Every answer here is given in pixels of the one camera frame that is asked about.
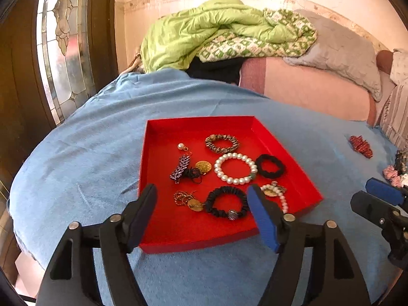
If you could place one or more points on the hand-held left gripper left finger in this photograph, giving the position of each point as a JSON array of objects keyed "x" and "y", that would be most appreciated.
[{"x": 142, "y": 218}]

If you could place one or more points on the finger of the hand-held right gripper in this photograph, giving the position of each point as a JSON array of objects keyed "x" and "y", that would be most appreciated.
[
  {"x": 373, "y": 207},
  {"x": 385, "y": 191}
]

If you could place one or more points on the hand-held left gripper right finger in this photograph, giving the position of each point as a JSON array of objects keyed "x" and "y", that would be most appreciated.
[{"x": 264, "y": 218}]

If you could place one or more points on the red tray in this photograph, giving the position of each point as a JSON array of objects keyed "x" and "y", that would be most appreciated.
[{"x": 178, "y": 228}]

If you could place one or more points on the plain black scrunchie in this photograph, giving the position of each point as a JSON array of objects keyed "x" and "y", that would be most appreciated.
[{"x": 259, "y": 167}]

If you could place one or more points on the black scrunchie with bead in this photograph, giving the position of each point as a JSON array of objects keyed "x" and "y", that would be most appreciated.
[{"x": 212, "y": 202}]

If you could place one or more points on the dark metallic hair claw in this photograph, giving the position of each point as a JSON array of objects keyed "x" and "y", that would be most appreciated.
[{"x": 181, "y": 169}]

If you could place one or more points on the pearl earring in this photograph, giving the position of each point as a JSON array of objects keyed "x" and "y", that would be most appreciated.
[{"x": 181, "y": 146}]

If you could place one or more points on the striped floral cushion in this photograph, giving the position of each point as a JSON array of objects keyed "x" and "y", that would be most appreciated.
[{"x": 397, "y": 118}]

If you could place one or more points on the white patterned cloth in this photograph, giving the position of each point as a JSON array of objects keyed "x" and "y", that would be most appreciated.
[{"x": 401, "y": 67}]

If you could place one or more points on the mauve cushion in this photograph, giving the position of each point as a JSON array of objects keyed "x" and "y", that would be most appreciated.
[{"x": 384, "y": 62}]

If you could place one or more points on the pink bolster cushion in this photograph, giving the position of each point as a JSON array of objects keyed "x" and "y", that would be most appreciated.
[{"x": 302, "y": 86}]

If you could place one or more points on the grey pillow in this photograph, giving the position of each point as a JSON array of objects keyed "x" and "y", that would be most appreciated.
[{"x": 338, "y": 44}]

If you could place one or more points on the beige cloth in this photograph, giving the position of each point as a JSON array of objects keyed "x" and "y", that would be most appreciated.
[{"x": 134, "y": 63}]

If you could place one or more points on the black cloth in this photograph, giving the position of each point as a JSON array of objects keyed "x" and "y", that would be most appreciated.
[{"x": 216, "y": 70}]

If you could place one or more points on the wooden door with stained glass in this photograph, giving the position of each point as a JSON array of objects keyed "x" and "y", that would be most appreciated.
[{"x": 25, "y": 70}]

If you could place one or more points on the green patterned quilt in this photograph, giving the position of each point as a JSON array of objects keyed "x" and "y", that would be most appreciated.
[{"x": 197, "y": 28}]

